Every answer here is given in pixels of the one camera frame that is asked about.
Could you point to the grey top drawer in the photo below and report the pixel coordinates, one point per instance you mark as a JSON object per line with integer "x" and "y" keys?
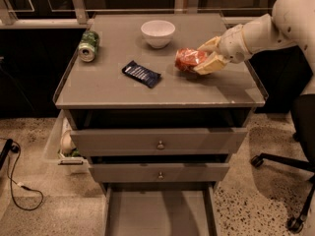
{"x": 119, "y": 132}

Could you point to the grey drawer cabinet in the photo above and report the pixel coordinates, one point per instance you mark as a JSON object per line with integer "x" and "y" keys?
{"x": 102, "y": 85}

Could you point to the grey middle drawer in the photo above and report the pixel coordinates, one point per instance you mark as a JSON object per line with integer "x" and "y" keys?
{"x": 158, "y": 168}

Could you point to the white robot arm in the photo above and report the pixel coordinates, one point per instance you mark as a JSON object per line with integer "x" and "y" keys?
{"x": 292, "y": 23}

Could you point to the black office chair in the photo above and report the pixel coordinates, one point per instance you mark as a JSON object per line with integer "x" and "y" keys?
{"x": 303, "y": 118}

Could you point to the red coke can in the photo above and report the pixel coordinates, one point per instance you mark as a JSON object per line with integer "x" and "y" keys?
{"x": 187, "y": 59}

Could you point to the grey drawer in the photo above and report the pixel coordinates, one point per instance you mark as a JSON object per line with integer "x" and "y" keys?
{"x": 169, "y": 209}
{"x": 158, "y": 168}
{"x": 119, "y": 132}

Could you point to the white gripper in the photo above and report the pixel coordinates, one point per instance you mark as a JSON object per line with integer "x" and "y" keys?
{"x": 232, "y": 45}

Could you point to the grey bottom drawer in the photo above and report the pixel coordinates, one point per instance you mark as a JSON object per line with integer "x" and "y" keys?
{"x": 169, "y": 209}

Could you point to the metal window railing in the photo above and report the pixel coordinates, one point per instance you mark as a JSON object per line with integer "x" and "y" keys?
{"x": 81, "y": 12}

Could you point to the green soda can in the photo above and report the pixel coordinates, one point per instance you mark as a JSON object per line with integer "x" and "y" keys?
{"x": 88, "y": 45}

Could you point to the white ceramic bowl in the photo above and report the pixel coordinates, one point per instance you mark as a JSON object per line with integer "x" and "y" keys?
{"x": 158, "y": 33}

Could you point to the blue snack bar wrapper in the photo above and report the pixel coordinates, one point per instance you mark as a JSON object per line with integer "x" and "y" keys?
{"x": 141, "y": 74}

